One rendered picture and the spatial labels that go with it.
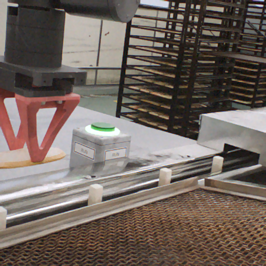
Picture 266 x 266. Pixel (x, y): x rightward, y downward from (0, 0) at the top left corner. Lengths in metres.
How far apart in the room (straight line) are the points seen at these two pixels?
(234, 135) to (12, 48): 0.50
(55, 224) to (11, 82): 0.14
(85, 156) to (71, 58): 5.60
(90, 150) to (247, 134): 0.28
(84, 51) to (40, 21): 6.00
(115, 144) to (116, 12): 0.36
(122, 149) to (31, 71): 0.35
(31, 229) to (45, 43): 0.18
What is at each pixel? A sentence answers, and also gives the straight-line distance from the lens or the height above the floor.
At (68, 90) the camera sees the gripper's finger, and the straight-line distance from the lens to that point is 0.51.
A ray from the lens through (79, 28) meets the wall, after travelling 6.38.
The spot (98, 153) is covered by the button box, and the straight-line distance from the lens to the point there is 0.75.
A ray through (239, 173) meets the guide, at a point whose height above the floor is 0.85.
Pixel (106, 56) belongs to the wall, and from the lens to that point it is 6.77.
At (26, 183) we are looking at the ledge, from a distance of 0.64.
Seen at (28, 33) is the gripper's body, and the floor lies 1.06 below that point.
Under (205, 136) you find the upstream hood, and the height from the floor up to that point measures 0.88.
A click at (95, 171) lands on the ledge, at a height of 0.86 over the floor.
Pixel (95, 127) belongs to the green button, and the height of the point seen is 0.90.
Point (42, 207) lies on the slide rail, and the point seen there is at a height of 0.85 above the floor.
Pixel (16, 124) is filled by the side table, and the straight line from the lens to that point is 1.09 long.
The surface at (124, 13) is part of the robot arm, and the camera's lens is 0.46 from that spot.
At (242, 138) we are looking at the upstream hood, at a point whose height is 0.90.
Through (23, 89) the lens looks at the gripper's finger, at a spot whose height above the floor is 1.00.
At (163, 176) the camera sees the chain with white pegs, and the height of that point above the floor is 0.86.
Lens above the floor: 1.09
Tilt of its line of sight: 14 degrees down
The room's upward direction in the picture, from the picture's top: 7 degrees clockwise
